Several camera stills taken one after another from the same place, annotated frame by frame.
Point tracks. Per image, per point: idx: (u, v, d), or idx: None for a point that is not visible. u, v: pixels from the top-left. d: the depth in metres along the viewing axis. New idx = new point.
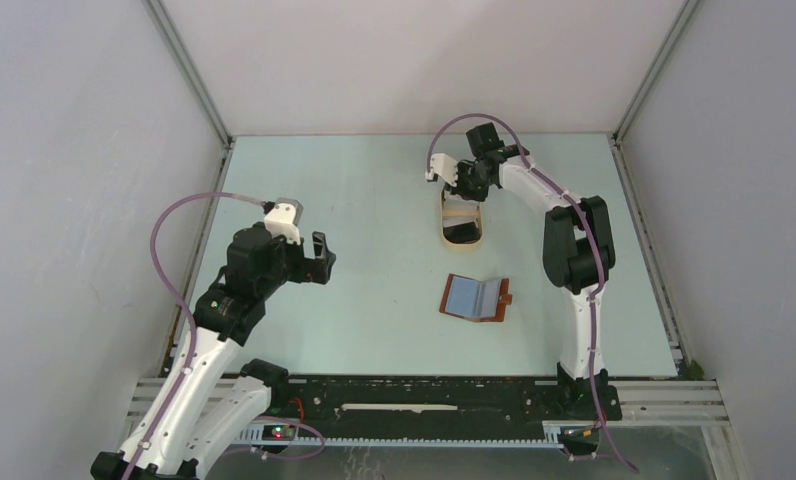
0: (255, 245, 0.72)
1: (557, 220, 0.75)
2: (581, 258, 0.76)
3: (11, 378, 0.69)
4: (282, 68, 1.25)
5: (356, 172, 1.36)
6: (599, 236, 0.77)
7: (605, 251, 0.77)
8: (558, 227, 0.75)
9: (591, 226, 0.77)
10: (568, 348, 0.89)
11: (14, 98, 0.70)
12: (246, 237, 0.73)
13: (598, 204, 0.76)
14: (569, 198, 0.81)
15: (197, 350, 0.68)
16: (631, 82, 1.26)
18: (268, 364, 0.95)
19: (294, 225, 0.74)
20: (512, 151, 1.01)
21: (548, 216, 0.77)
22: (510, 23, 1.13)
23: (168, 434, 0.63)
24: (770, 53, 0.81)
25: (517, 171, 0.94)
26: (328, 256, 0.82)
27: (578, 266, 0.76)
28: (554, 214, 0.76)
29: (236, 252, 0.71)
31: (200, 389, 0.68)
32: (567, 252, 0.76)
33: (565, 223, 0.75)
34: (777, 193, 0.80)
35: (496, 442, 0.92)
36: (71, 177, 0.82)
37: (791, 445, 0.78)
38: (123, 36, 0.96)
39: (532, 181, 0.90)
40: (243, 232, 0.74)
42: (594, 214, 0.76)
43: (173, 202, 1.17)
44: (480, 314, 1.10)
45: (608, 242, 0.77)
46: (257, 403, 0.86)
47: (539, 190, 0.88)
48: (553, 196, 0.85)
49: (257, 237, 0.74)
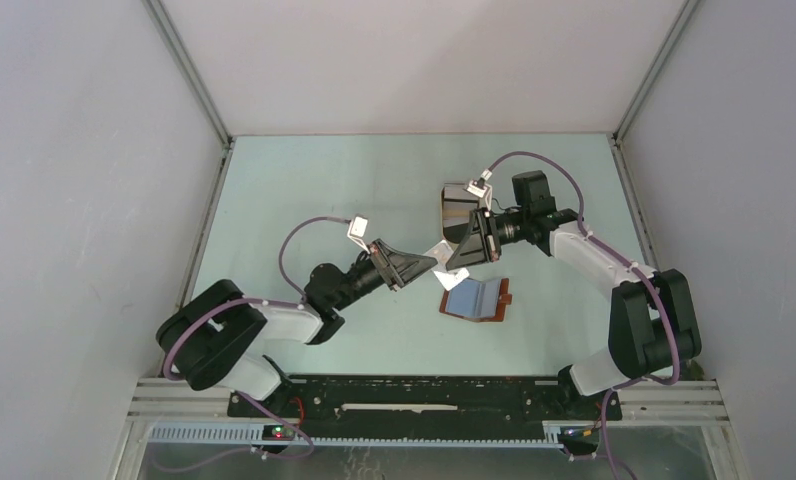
0: (329, 283, 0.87)
1: (629, 299, 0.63)
2: (659, 346, 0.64)
3: (10, 377, 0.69)
4: (283, 68, 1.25)
5: (356, 171, 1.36)
6: (679, 320, 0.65)
7: (690, 339, 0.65)
8: (630, 308, 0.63)
9: (669, 304, 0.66)
10: (586, 371, 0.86)
11: (14, 102, 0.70)
12: (324, 275, 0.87)
13: (676, 280, 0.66)
14: (638, 272, 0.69)
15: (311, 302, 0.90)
16: (631, 81, 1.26)
18: (280, 370, 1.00)
19: (355, 235, 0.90)
20: (565, 218, 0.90)
21: (616, 293, 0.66)
22: (512, 25, 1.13)
23: (276, 315, 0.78)
24: (772, 53, 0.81)
25: (571, 237, 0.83)
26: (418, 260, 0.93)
27: (654, 355, 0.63)
28: (625, 291, 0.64)
29: (313, 286, 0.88)
31: (297, 321, 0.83)
32: (643, 335, 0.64)
33: (639, 301, 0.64)
34: (779, 192, 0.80)
35: (496, 442, 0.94)
36: (70, 179, 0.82)
37: (791, 445, 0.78)
38: (122, 37, 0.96)
39: (591, 251, 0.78)
40: (320, 270, 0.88)
42: (671, 291, 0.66)
43: (166, 220, 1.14)
44: (480, 314, 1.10)
45: (690, 327, 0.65)
46: (267, 383, 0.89)
47: (600, 260, 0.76)
48: (619, 268, 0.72)
49: (332, 270, 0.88)
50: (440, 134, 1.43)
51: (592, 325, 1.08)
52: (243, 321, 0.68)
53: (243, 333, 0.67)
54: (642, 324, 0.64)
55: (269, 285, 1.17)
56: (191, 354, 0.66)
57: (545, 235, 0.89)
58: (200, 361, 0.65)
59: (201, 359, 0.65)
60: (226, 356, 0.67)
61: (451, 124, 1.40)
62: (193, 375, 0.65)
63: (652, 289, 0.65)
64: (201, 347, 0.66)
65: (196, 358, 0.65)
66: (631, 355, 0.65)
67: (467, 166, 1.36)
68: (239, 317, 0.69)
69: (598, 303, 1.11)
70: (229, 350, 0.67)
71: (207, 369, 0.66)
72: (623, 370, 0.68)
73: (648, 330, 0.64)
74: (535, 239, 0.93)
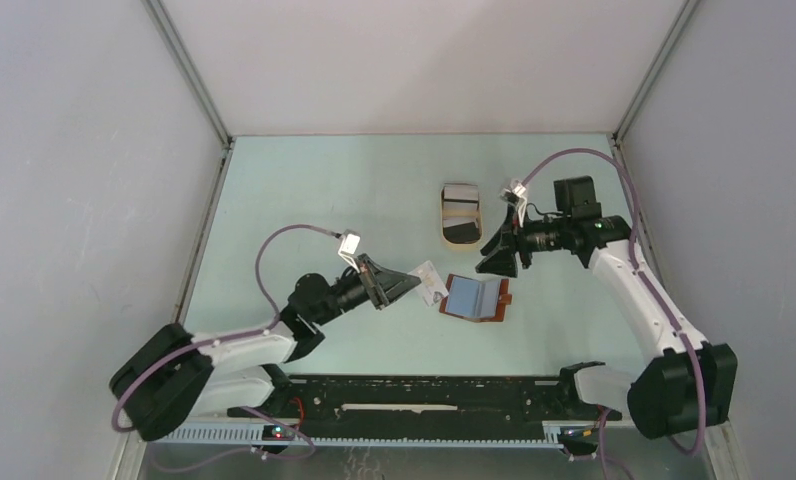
0: (313, 293, 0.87)
1: (671, 377, 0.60)
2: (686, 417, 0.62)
3: (10, 378, 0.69)
4: (282, 68, 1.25)
5: (356, 171, 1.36)
6: (715, 395, 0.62)
7: (718, 412, 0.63)
8: (669, 381, 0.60)
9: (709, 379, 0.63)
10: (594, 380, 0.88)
11: (14, 102, 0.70)
12: (310, 284, 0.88)
13: (724, 356, 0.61)
14: (686, 340, 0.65)
15: (277, 327, 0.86)
16: (631, 81, 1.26)
18: (281, 371, 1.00)
19: (345, 254, 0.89)
20: (613, 228, 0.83)
21: (657, 365, 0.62)
22: (511, 26, 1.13)
23: (231, 351, 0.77)
24: (772, 53, 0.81)
25: (620, 265, 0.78)
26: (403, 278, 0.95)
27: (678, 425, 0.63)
28: (668, 366, 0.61)
29: (299, 296, 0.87)
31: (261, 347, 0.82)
32: (673, 406, 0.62)
33: (681, 379, 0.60)
34: (778, 192, 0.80)
35: (496, 442, 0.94)
36: (69, 179, 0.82)
37: (791, 445, 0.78)
38: (122, 37, 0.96)
39: (637, 291, 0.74)
40: (309, 278, 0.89)
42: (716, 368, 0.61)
43: (165, 220, 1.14)
44: (480, 314, 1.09)
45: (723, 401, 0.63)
46: (255, 394, 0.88)
47: (645, 307, 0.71)
48: (665, 328, 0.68)
49: (321, 281, 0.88)
50: (440, 134, 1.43)
51: (593, 326, 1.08)
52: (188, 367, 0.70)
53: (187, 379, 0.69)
54: (674, 396, 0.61)
55: (268, 286, 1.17)
56: (143, 402, 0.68)
57: (593, 238, 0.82)
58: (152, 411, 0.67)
59: (152, 410, 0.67)
60: (177, 404, 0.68)
61: (451, 124, 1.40)
62: (146, 426, 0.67)
63: (695, 363, 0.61)
64: (152, 394, 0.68)
65: (147, 407, 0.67)
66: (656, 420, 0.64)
67: (467, 167, 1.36)
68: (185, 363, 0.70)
69: (598, 303, 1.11)
70: (178, 399, 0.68)
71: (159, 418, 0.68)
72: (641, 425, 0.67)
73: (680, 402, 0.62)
74: (575, 246, 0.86)
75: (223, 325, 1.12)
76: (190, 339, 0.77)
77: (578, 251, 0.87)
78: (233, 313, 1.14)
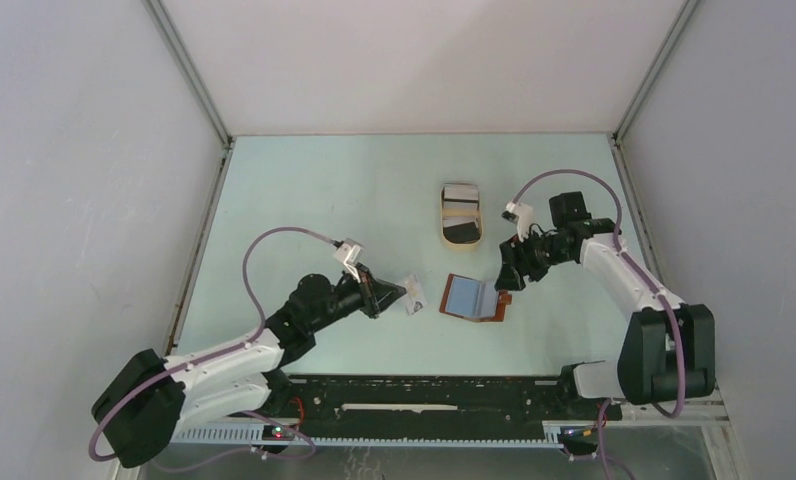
0: (316, 294, 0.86)
1: (647, 327, 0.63)
2: (666, 378, 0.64)
3: (10, 378, 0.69)
4: (282, 68, 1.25)
5: (356, 171, 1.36)
6: (695, 356, 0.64)
7: (702, 377, 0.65)
8: (646, 335, 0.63)
9: (688, 340, 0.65)
10: (591, 374, 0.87)
11: (13, 102, 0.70)
12: (312, 285, 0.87)
13: (704, 316, 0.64)
14: (663, 300, 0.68)
15: (262, 337, 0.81)
16: (631, 81, 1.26)
18: (281, 370, 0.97)
19: (349, 262, 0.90)
20: (601, 225, 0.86)
21: (634, 319, 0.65)
22: (512, 26, 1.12)
23: (208, 372, 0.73)
24: (772, 54, 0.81)
25: (605, 252, 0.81)
26: (392, 291, 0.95)
27: (659, 386, 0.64)
28: (645, 317, 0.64)
29: (300, 293, 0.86)
31: (242, 361, 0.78)
32: (652, 366, 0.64)
33: (657, 333, 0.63)
34: (778, 193, 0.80)
35: (496, 442, 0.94)
36: (69, 179, 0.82)
37: (791, 445, 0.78)
38: (121, 37, 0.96)
39: (622, 271, 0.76)
40: (311, 278, 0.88)
42: (694, 327, 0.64)
43: (165, 220, 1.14)
44: (480, 314, 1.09)
45: (705, 364, 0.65)
46: (251, 399, 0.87)
47: (627, 281, 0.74)
48: (645, 292, 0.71)
49: (323, 282, 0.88)
50: (440, 134, 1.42)
51: (593, 326, 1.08)
52: (162, 395, 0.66)
53: (164, 410, 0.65)
54: (653, 354, 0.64)
55: (268, 286, 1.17)
56: (120, 432, 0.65)
57: (580, 235, 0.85)
58: (132, 436, 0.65)
59: (130, 436, 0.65)
60: (154, 430, 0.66)
61: (452, 123, 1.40)
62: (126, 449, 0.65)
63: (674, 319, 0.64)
64: (128, 425, 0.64)
65: (125, 436, 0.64)
66: (637, 380, 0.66)
67: (467, 167, 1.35)
68: (159, 391, 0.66)
69: (599, 302, 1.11)
70: (155, 425, 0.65)
71: (138, 443, 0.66)
72: (626, 390, 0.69)
73: (659, 360, 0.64)
74: (566, 245, 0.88)
75: (223, 325, 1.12)
76: (164, 365, 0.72)
77: (569, 251, 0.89)
78: (234, 313, 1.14)
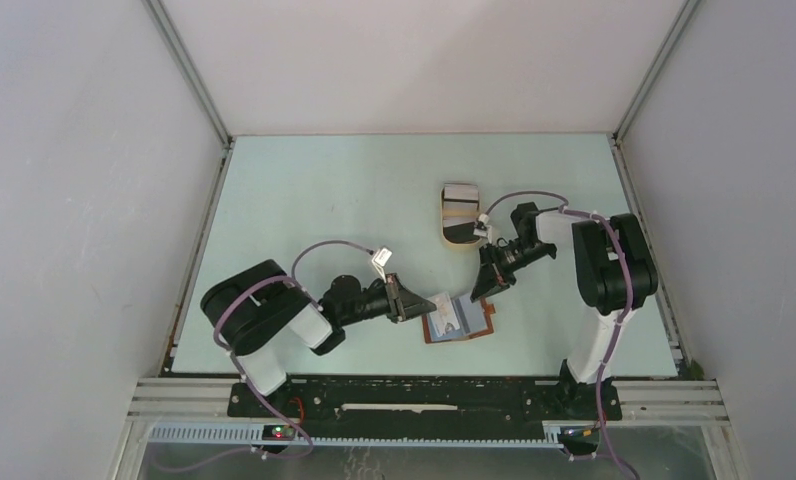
0: (347, 293, 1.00)
1: (583, 231, 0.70)
2: (616, 276, 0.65)
3: (9, 375, 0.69)
4: (282, 69, 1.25)
5: (356, 171, 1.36)
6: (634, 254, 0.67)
7: (648, 276, 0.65)
8: (581, 238, 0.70)
9: (627, 245, 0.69)
10: (576, 353, 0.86)
11: (14, 104, 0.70)
12: (345, 286, 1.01)
13: (630, 219, 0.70)
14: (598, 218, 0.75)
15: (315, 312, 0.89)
16: (632, 81, 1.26)
18: None
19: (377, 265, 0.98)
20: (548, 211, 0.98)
21: (573, 231, 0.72)
22: (511, 26, 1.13)
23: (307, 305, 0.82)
24: (771, 56, 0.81)
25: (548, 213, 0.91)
26: (424, 304, 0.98)
27: (608, 286, 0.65)
28: (580, 226, 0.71)
29: (334, 293, 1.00)
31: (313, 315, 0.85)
32: (599, 264, 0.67)
33: (593, 234, 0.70)
34: (777, 192, 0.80)
35: (496, 442, 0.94)
36: (70, 179, 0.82)
37: (792, 445, 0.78)
38: (122, 37, 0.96)
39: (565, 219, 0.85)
40: (345, 281, 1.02)
42: (625, 231, 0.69)
43: (164, 219, 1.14)
44: (470, 332, 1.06)
45: (645, 256, 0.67)
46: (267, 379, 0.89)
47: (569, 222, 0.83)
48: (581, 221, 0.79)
49: (355, 285, 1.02)
50: (440, 134, 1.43)
51: None
52: (288, 295, 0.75)
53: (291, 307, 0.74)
54: (597, 254, 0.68)
55: None
56: (241, 318, 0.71)
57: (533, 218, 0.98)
58: (254, 322, 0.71)
59: (251, 323, 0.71)
60: (270, 325, 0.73)
61: (451, 123, 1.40)
62: (240, 336, 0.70)
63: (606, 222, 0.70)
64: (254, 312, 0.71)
65: (239, 324, 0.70)
66: (590, 285, 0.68)
67: (467, 167, 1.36)
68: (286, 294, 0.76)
69: None
70: (276, 320, 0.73)
71: (252, 334, 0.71)
72: (589, 303, 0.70)
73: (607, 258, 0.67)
74: (527, 232, 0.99)
75: None
76: None
77: (531, 236, 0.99)
78: None
